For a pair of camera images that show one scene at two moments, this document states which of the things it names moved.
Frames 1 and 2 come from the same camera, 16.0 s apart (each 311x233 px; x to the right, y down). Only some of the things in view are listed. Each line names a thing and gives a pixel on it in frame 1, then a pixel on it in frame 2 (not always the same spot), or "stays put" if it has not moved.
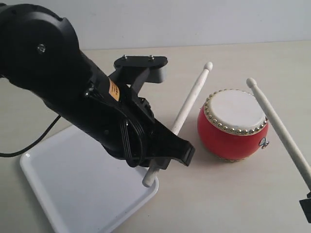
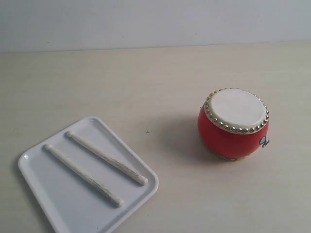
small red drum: [232, 126] stays put
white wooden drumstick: [182, 117] to [106, 192]
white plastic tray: [81, 187] stays put
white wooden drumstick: [251, 82] to [108, 159]
